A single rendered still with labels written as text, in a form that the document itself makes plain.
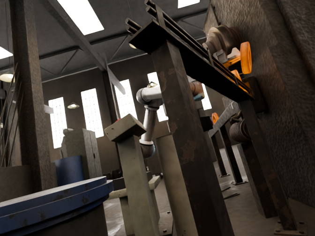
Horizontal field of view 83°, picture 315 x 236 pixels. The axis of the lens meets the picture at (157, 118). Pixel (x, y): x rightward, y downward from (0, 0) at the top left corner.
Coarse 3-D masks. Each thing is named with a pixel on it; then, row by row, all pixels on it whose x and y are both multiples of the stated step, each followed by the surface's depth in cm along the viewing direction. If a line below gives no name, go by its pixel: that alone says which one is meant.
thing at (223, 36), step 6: (210, 30) 145; (216, 30) 134; (222, 30) 130; (222, 36) 126; (228, 36) 127; (222, 42) 128; (228, 42) 126; (228, 48) 126; (228, 54) 125; (228, 66) 129; (234, 66) 130
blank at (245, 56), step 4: (244, 44) 85; (248, 44) 87; (240, 48) 85; (244, 48) 84; (248, 48) 86; (240, 52) 85; (244, 52) 84; (248, 52) 86; (240, 56) 85; (244, 56) 84; (248, 56) 85; (240, 60) 85; (244, 60) 84; (248, 60) 84; (244, 64) 85; (248, 64) 84; (244, 68) 87; (248, 68) 86; (244, 72) 89; (248, 72) 88
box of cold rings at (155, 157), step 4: (156, 148) 369; (156, 152) 367; (152, 156) 365; (156, 156) 365; (148, 160) 364; (152, 160) 364; (156, 160) 364; (148, 164) 362; (152, 164) 362; (156, 164) 362; (148, 168) 362; (152, 168) 361; (156, 168) 360; (160, 168) 360; (152, 172) 359; (156, 172) 359; (160, 172) 359; (156, 176) 358; (160, 176) 387
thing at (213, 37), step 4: (212, 32) 138; (208, 36) 148; (212, 36) 139; (216, 36) 132; (208, 40) 145; (212, 40) 136; (216, 40) 133; (220, 40) 129; (216, 44) 132; (220, 44) 128; (216, 48) 132; (220, 48) 130
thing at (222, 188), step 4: (208, 116) 183; (200, 120) 176; (204, 120) 178; (208, 120) 181; (204, 124) 177; (208, 124) 179; (204, 128) 175; (208, 128) 186; (212, 128) 182; (224, 188) 169; (228, 188) 168
